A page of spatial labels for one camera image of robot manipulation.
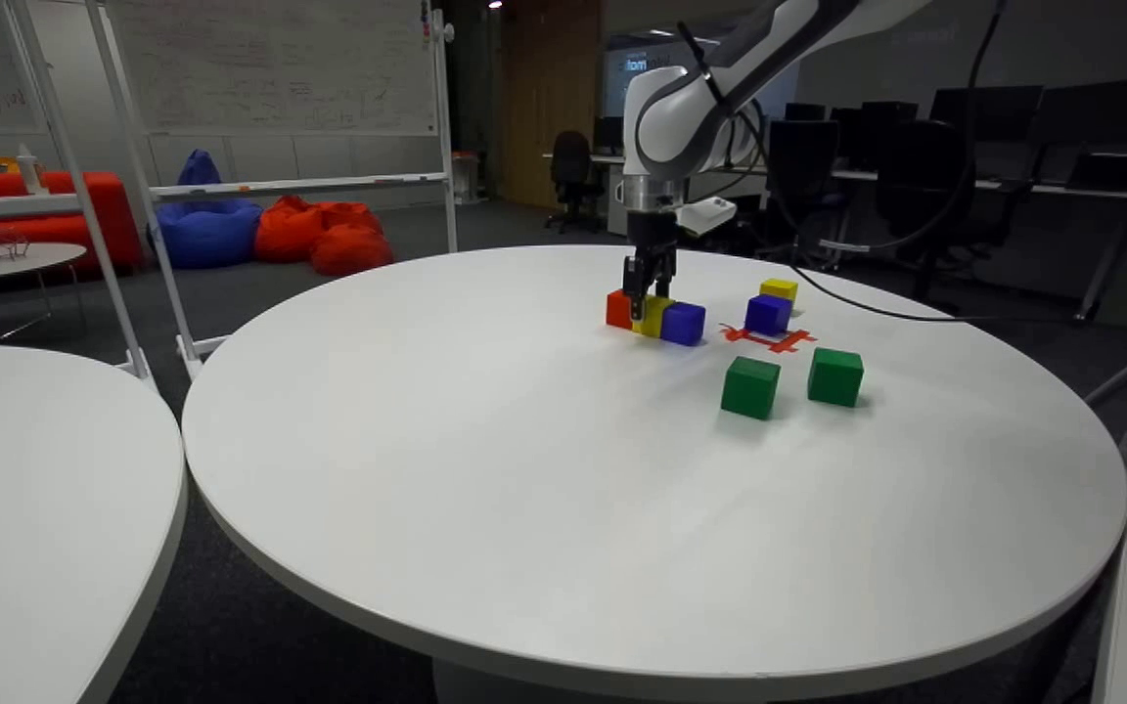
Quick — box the blue cube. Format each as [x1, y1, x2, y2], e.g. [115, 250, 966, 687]
[740, 292, 799, 340]
[662, 298, 713, 350]

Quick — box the blue bean bag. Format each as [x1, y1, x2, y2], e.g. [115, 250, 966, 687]
[151, 148, 267, 273]

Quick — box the red sofa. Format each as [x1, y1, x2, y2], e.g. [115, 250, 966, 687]
[0, 169, 151, 276]

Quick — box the green cube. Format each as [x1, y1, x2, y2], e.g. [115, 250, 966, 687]
[806, 342, 869, 411]
[717, 350, 782, 423]

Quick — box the small round white table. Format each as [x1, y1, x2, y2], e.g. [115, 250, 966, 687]
[0, 238, 95, 290]

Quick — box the grey desk with metal legs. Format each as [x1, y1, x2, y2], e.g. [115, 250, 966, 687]
[832, 164, 1127, 328]

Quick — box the clear plastic bottle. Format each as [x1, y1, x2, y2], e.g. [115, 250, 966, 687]
[15, 139, 46, 195]

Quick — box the orange bean bag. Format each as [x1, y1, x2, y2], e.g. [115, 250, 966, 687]
[251, 191, 333, 264]
[307, 199, 397, 282]

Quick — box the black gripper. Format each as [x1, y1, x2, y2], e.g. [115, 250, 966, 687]
[619, 208, 683, 319]

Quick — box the red tape cross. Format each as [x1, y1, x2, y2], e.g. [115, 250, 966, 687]
[717, 319, 819, 354]

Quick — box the black partition screen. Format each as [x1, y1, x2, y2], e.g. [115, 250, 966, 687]
[932, 73, 1127, 191]

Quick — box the white office desk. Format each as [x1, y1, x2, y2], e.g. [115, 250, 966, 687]
[585, 152, 773, 243]

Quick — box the yellow cube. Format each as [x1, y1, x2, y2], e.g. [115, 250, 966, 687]
[753, 273, 800, 307]
[635, 292, 675, 340]

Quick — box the black cable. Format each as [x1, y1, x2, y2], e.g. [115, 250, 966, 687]
[672, 0, 1010, 325]

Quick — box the black computer monitor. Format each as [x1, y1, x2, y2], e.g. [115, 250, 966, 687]
[589, 113, 629, 157]

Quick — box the red cube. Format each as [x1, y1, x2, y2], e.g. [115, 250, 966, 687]
[603, 284, 636, 331]

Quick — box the brown wooden pillar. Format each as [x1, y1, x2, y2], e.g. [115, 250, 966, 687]
[498, 0, 609, 213]

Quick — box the light grey wrist camera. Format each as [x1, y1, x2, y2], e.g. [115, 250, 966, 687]
[672, 191, 740, 243]

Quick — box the white round side table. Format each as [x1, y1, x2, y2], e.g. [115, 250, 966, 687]
[0, 340, 192, 704]

